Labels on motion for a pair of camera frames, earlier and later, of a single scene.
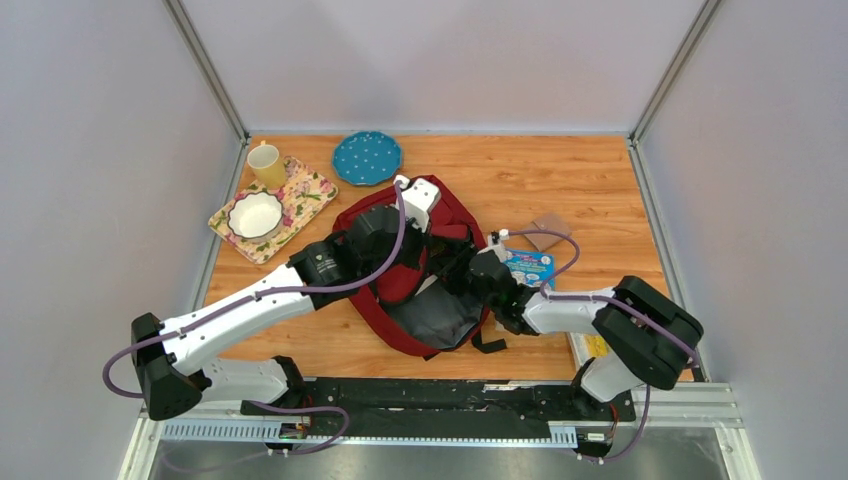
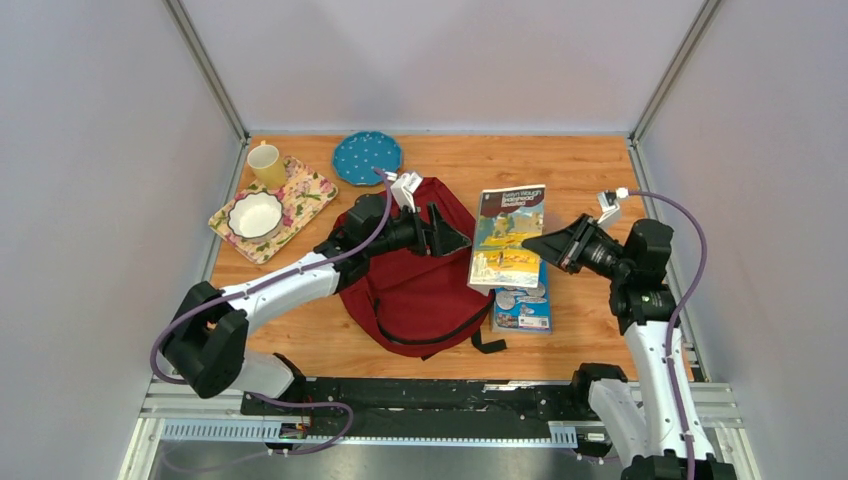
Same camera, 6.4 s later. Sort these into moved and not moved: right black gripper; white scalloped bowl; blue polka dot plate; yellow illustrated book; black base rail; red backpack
Moved: right black gripper; yellow illustrated book
Not moved: white scalloped bowl; red backpack; black base rail; blue polka dot plate
